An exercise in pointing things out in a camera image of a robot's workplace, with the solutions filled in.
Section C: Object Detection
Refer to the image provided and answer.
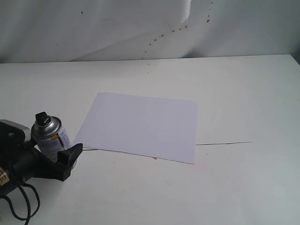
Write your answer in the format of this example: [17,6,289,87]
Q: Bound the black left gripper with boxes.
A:
[0,143,83,195]

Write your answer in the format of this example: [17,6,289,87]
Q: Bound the silver spray can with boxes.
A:
[31,112,72,163]

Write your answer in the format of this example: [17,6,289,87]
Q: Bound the white paper sheet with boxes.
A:
[74,92,198,164]

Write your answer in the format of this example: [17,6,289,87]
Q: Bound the white backdrop sheet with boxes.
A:
[0,0,300,63]

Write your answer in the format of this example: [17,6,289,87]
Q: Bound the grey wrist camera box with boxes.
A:
[0,120,31,146]

